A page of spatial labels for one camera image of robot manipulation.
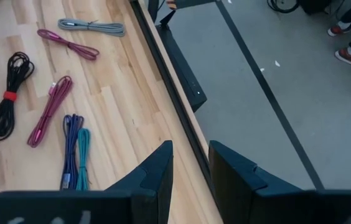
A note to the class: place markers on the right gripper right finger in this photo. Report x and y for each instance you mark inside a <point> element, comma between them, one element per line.
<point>241,193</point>

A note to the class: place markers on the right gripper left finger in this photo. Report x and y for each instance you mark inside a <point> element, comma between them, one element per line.
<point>153,186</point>

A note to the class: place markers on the black table foot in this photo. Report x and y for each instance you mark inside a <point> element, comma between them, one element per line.
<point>185,77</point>

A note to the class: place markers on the black floor equipment box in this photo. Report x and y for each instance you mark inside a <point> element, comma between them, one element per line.
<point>315,6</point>

